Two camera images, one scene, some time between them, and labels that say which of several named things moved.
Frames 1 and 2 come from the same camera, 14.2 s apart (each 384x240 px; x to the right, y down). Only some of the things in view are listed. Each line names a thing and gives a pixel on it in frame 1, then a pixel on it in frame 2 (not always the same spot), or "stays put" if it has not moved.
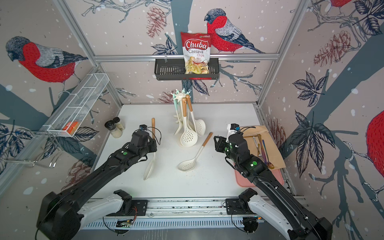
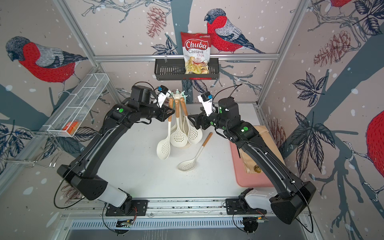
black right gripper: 221,142 to 203,117
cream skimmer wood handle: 149,167 to 163,148
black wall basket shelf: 174,69 stays put
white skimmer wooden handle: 189,137 to 179,139
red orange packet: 71,127 stays put
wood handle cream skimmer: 188,165 stays put
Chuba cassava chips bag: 196,48 stays put
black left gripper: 153,143 to 165,109
